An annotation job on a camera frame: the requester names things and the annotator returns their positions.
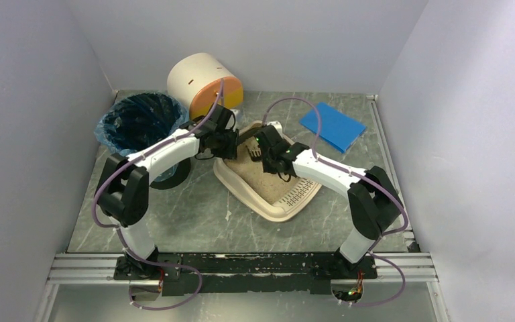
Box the cylindrical mini drawer cabinet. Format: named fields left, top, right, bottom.
left=166, top=53, right=244, bottom=119

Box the black litter scoop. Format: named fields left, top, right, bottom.
left=247, top=147, right=262, bottom=162

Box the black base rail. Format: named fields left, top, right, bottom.
left=113, top=252, right=378, bottom=297

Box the black bin with blue bag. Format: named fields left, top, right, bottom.
left=95, top=92, right=192, bottom=191

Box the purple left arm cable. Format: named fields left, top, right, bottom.
left=91, top=78, right=225, bottom=312

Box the beige litter box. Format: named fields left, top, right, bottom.
left=213, top=136, right=321, bottom=223

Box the blue flat pad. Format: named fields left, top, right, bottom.
left=316, top=103, right=367, bottom=153

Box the sand litter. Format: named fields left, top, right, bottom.
left=224, top=138, right=298, bottom=204

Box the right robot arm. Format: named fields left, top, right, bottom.
left=253, top=125, right=403, bottom=263

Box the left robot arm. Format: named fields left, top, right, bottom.
left=92, top=105, right=239, bottom=278

